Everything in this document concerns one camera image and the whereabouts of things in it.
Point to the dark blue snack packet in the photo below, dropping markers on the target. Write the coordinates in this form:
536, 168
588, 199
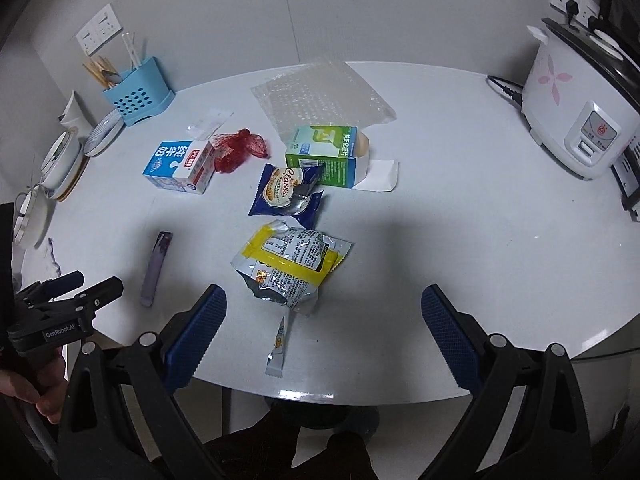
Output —
280, 192

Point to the blue plastic utensil holder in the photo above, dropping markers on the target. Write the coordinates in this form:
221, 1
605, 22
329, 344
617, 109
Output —
137, 97

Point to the white dish cloth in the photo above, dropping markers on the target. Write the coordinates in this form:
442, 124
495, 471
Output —
37, 265

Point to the white ceramic pitcher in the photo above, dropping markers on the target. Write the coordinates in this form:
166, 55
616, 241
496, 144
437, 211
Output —
70, 112

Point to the red mesh net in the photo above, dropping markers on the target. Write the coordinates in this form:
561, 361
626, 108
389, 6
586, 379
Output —
240, 150

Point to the metal spoon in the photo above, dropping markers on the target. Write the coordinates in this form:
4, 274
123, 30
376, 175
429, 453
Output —
112, 80

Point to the small silver sachet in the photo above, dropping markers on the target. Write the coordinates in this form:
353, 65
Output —
277, 350

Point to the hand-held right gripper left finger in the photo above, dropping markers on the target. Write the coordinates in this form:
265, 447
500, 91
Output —
200, 340

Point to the green white cardboard box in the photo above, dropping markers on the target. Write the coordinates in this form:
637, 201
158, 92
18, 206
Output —
325, 160

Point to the blue striped plate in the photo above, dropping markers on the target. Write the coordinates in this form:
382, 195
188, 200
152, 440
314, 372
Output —
102, 135

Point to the white pot with lid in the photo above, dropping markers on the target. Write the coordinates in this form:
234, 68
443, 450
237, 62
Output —
30, 220

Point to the bundle of wooden chopsticks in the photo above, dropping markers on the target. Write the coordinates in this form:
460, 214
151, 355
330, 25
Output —
100, 70

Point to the yellow silver snack packet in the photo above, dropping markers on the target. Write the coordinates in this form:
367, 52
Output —
290, 260

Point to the white ceramic bowl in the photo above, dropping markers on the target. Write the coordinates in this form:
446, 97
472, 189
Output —
60, 160

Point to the person's left hand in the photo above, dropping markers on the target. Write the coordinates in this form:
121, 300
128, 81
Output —
50, 380

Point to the purple lighter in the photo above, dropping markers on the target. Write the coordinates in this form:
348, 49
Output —
156, 270

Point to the clear bubble wrap sheet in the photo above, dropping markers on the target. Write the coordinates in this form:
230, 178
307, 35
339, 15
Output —
320, 95

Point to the clear plastic wrapper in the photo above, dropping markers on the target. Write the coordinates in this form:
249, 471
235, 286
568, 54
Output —
210, 122

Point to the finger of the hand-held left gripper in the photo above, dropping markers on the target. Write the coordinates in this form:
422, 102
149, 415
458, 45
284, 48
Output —
85, 297
55, 285

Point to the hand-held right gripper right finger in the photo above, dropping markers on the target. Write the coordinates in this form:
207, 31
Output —
445, 330

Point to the white flowered rice cooker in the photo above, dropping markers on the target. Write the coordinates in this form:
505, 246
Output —
565, 110

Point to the blue white milk carton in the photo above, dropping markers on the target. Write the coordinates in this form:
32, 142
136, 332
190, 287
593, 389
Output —
175, 166

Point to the black power plug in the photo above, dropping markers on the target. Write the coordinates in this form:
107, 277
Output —
598, 22
572, 10

